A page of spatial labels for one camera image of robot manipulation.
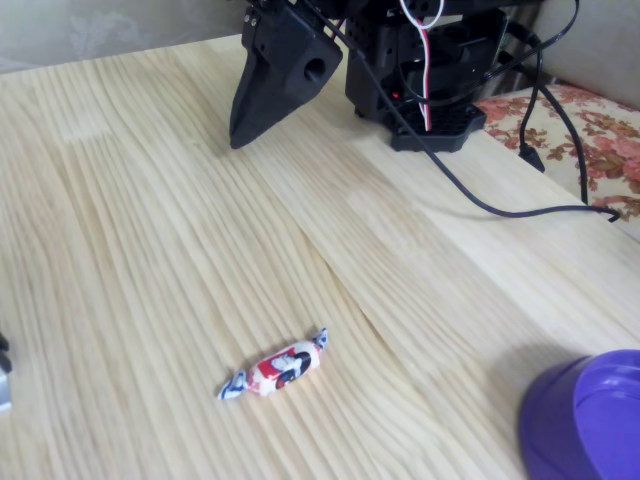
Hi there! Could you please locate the purple plastic bowl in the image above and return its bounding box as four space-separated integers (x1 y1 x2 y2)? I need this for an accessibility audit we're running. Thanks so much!
517 348 640 480

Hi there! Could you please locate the white red candy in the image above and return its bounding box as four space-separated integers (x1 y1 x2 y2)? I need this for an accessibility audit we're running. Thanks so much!
216 327 329 401

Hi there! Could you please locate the red white servo wire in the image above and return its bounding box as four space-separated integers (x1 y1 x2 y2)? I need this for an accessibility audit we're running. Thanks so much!
398 0 446 134

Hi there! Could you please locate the thin black cable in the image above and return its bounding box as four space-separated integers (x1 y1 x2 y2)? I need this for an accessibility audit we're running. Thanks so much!
284 0 622 224

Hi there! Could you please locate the black cable with plug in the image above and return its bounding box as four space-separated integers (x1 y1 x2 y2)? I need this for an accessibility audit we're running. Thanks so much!
517 29 547 174

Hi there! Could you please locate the floral patterned cloth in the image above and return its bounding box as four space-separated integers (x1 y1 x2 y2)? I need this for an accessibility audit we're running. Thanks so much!
473 82 640 226

